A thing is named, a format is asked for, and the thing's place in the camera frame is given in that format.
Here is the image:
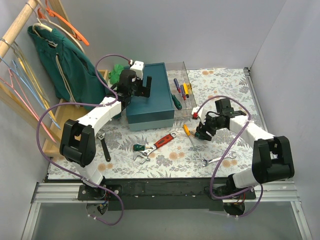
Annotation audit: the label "red handled adjustable wrench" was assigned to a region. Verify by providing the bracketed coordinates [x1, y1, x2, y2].
[133, 132, 177, 164]

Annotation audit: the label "yellow wire hanger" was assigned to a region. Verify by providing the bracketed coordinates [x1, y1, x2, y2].
[12, 41, 50, 109]

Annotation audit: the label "wooden rack base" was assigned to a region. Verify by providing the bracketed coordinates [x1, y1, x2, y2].
[41, 69, 109, 158]

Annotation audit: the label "silver combination wrench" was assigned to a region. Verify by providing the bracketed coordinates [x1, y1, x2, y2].
[201, 151, 237, 167]

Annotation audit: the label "long green screwdriver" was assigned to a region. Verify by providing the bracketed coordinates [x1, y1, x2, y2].
[171, 94, 182, 110]

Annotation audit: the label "green cloth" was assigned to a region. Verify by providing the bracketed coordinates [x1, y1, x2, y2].
[108, 64, 124, 85]

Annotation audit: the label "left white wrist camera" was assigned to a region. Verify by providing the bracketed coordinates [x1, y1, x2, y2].
[130, 60, 145, 79]

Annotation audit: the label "black adjustable wrench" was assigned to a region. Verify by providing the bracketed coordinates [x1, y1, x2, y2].
[97, 130, 111, 162]

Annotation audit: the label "clear plastic container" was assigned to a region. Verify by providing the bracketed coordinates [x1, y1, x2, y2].
[165, 61, 197, 118]

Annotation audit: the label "stubby green screwdriver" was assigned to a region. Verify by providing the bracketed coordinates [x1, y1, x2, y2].
[133, 144, 148, 152]

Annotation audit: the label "wooden rack pole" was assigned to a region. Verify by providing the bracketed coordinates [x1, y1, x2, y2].
[0, 0, 41, 58]

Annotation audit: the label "orange hanger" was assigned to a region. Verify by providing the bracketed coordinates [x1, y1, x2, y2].
[37, 0, 90, 46]

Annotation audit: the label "pink wire hanger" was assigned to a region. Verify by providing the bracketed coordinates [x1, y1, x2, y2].
[0, 68, 59, 145]

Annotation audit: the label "teal storage box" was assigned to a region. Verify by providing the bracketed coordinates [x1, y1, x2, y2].
[125, 62, 175, 132]

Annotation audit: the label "orange handled screwdriver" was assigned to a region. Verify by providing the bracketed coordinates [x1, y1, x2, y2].
[183, 124, 196, 150]

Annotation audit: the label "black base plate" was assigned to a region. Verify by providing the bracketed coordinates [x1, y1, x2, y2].
[77, 177, 258, 212]

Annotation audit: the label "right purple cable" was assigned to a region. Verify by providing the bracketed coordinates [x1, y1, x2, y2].
[194, 95, 264, 219]

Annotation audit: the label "aluminium frame rail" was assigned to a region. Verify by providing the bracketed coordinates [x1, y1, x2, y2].
[22, 178, 312, 240]

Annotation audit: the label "white hanger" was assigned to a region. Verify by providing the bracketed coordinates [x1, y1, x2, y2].
[31, 17, 86, 55]

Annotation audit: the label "blue red screwdriver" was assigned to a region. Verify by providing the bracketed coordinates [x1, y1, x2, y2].
[180, 84, 187, 101]

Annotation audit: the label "green shorts on hanger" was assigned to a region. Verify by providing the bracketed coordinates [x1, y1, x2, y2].
[27, 26, 110, 104]

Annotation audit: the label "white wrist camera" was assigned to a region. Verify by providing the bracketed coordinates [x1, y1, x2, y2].
[130, 60, 145, 79]
[191, 106, 207, 123]

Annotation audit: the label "yellow handled screwdriver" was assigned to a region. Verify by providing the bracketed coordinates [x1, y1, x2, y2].
[183, 83, 189, 98]

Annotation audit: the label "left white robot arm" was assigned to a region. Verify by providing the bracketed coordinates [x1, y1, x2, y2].
[59, 69, 152, 200]

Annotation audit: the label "purple cable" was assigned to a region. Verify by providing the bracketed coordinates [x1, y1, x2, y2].
[194, 95, 264, 219]
[36, 53, 133, 227]

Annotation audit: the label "blue wire hanger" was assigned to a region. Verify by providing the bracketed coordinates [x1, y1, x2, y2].
[0, 56, 61, 130]

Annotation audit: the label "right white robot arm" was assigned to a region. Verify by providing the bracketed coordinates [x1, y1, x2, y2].
[192, 98, 295, 199]

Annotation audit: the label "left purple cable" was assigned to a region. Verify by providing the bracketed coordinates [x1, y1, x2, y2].
[36, 53, 133, 227]

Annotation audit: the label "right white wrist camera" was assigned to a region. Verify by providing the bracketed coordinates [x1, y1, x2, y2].
[191, 106, 207, 123]

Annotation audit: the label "floral table mat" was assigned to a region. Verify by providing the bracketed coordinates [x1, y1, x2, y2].
[47, 67, 278, 180]

